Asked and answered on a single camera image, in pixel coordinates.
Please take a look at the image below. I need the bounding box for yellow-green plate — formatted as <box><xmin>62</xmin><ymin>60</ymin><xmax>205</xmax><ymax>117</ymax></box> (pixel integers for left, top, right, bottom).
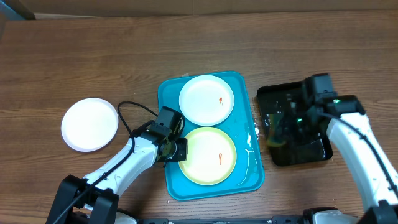
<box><xmin>178</xmin><ymin>127</ymin><xmax>237</xmax><ymax>185</ymax></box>

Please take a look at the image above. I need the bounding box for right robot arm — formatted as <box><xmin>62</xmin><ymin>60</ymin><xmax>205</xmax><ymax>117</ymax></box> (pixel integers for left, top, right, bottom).
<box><xmin>265</xmin><ymin>73</ymin><xmax>397</xmax><ymax>223</ymax></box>

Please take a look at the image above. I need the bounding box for teal plastic tray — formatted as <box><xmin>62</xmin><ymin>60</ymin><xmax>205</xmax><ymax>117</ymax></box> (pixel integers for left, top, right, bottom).
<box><xmin>165</xmin><ymin>71</ymin><xmax>265</xmax><ymax>201</ymax></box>

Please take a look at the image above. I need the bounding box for black water tray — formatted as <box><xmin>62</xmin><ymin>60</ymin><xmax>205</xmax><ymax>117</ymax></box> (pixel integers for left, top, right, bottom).
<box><xmin>257</xmin><ymin>82</ymin><xmax>333</xmax><ymax>167</ymax></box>

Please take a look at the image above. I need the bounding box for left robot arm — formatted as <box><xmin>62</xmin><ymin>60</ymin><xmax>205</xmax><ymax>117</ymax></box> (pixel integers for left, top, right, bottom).
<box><xmin>47</xmin><ymin>106</ymin><xmax>187</xmax><ymax>223</ymax></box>

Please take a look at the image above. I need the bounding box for white plate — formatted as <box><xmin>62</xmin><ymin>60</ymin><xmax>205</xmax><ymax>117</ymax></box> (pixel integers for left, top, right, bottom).
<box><xmin>179</xmin><ymin>75</ymin><xmax>234</xmax><ymax>126</ymax></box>
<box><xmin>61</xmin><ymin>98</ymin><xmax>119</xmax><ymax>152</ymax></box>

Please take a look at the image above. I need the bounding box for green yellow sponge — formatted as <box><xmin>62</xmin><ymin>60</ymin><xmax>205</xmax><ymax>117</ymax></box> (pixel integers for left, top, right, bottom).
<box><xmin>266</xmin><ymin>113</ymin><xmax>286</xmax><ymax>147</ymax></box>

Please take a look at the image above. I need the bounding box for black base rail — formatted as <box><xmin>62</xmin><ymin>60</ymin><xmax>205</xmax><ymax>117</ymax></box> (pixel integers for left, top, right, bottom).
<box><xmin>118</xmin><ymin>207</ymin><xmax>358</xmax><ymax>224</ymax></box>

